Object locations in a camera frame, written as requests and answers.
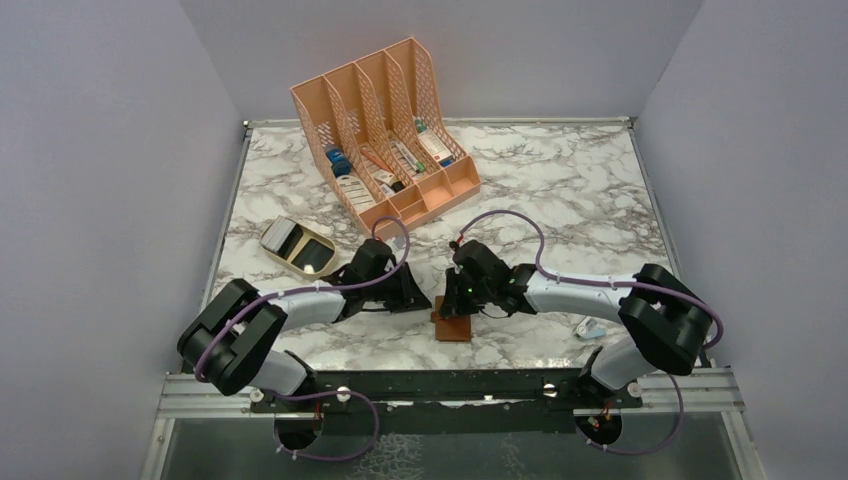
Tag purple cable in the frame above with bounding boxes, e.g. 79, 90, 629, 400
457, 209, 725, 458
193, 216, 412, 464

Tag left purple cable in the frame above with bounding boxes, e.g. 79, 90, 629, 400
193, 216, 412, 464

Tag black card in tray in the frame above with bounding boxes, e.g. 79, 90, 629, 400
291, 239, 335, 274

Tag pink plastic file organizer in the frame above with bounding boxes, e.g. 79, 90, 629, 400
290, 37, 481, 238

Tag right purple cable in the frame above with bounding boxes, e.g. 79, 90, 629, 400
457, 209, 725, 458

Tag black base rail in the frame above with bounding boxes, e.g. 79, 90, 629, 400
250, 368, 643, 436

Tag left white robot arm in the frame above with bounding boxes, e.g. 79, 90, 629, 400
177, 238, 432, 411

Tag small white blue object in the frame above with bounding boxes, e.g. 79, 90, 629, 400
573, 317, 606, 340

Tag white labelled box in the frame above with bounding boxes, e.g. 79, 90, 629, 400
336, 175, 376, 214

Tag brown leather card holder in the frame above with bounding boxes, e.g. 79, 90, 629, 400
431, 296, 472, 343

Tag red white box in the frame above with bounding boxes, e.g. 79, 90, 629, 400
418, 129, 454, 167

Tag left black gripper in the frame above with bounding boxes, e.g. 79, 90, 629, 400
364, 261, 432, 313

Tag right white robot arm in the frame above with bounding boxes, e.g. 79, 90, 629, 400
439, 240, 716, 407

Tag stack of credit cards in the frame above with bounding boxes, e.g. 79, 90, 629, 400
260, 216, 304, 259

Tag tan oval tray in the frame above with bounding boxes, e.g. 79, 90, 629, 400
259, 219, 338, 279

